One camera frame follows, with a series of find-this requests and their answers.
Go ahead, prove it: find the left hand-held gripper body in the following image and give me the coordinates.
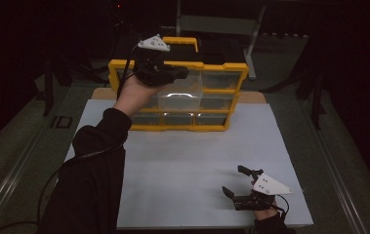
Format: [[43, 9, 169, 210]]
[[132, 33, 178, 88]]

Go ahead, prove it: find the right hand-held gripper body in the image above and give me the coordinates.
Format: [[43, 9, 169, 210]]
[[231, 173, 294, 213]]

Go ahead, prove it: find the clear plastic organizer drawer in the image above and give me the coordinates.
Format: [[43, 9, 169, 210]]
[[156, 68, 204, 112]]

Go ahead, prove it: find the person's right hand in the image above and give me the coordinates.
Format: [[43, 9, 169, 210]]
[[253, 181, 279, 222]]

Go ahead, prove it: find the person's left hand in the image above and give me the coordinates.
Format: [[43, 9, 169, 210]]
[[112, 72, 168, 118]]

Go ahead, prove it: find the yellow black organizer cabinet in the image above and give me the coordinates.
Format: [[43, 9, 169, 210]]
[[107, 36, 250, 133]]

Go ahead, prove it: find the set of clear plastic drawers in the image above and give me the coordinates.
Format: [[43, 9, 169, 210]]
[[117, 68, 243, 127]]

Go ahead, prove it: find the white table mat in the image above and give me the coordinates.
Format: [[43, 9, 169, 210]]
[[63, 98, 314, 229]]

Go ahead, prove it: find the grey metal stand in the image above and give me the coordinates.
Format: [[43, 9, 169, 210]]
[[161, 0, 268, 81]]

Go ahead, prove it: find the black stand leg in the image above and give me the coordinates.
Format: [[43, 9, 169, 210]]
[[298, 35, 327, 131], [42, 57, 58, 117]]

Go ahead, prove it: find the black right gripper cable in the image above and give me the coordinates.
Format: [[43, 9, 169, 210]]
[[274, 194, 290, 218]]

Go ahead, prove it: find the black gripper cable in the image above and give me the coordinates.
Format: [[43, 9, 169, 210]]
[[274, 194, 290, 218], [0, 43, 141, 234]]

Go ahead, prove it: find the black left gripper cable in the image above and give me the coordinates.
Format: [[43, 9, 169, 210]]
[[0, 43, 141, 234]]

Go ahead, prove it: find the metal floor rail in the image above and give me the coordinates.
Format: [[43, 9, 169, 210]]
[[0, 128, 60, 234], [301, 97, 367, 234]]

